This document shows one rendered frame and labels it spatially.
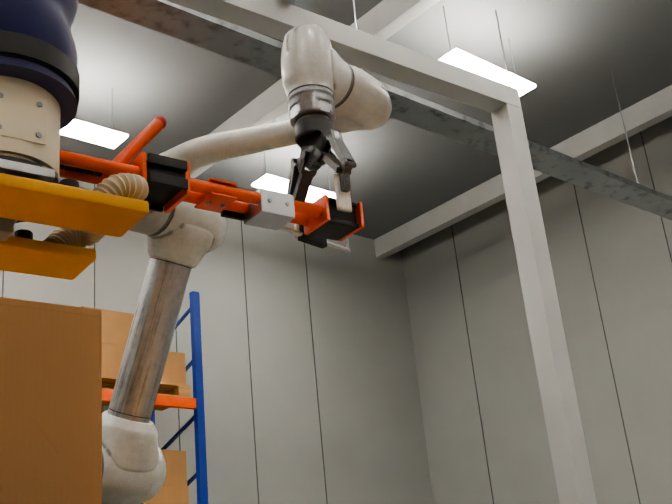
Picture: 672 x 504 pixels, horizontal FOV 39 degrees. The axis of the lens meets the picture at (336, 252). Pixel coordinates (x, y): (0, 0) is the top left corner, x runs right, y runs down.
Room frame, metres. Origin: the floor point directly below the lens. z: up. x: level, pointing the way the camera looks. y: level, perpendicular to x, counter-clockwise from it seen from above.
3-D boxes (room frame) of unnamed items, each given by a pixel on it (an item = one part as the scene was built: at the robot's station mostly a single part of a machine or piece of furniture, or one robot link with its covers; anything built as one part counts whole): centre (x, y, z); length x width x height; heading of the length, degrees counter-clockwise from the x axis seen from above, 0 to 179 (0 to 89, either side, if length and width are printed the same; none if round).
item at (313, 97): (1.61, 0.02, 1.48); 0.09 x 0.09 x 0.06
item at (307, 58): (1.62, 0.01, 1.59); 0.13 x 0.11 x 0.16; 142
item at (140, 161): (1.39, 0.28, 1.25); 0.10 x 0.08 x 0.06; 38
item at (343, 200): (1.55, -0.02, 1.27); 0.03 x 0.01 x 0.07; 128
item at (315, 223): (1.60, 0.00, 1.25); 0.08 x 0.07 x 0.05; 128
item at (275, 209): (1.52, 0.11, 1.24); 0.07 x 0.07 x 0.04; 38
